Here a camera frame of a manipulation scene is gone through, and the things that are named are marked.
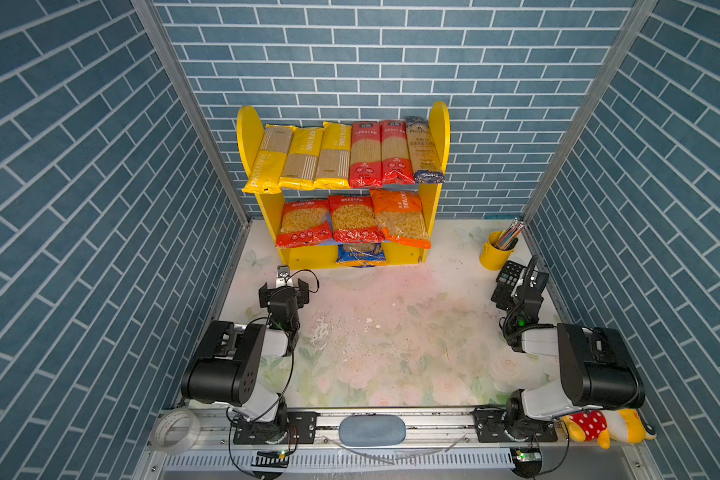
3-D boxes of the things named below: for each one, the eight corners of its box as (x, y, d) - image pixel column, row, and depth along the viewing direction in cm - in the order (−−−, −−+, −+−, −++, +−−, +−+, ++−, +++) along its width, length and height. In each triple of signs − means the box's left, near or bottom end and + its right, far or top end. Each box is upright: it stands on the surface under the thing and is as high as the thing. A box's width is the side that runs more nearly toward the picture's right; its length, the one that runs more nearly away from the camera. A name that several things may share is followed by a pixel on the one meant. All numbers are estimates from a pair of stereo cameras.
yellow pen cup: (486, 274, 107) (495, 256, 99) (472, 253, 113) (480, 235, 105) (504, 269, 109) (515, 250, 101) (489, 249, 115) (498, 230, 107)
